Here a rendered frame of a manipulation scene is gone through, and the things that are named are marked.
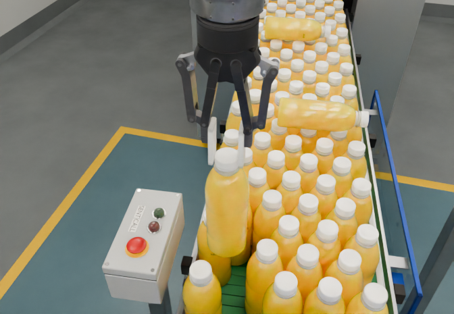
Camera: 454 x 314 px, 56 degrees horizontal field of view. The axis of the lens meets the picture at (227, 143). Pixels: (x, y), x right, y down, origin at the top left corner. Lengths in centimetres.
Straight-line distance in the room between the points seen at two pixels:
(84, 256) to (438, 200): 191
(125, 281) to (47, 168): 201
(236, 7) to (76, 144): 249
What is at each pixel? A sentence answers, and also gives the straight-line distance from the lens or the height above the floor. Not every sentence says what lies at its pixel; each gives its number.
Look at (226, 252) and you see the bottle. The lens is 76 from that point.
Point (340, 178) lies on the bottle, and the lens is 99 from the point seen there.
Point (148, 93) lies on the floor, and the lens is 328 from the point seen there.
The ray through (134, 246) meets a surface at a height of 111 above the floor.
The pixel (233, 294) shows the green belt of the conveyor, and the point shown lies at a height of 90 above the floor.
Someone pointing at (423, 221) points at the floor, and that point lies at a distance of 251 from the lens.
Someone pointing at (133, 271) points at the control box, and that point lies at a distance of 80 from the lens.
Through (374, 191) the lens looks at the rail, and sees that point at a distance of 113.
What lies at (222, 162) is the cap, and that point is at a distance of 63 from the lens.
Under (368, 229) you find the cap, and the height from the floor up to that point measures 111.
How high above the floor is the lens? 175
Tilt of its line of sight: 40 degrees down
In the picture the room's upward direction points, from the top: straight up
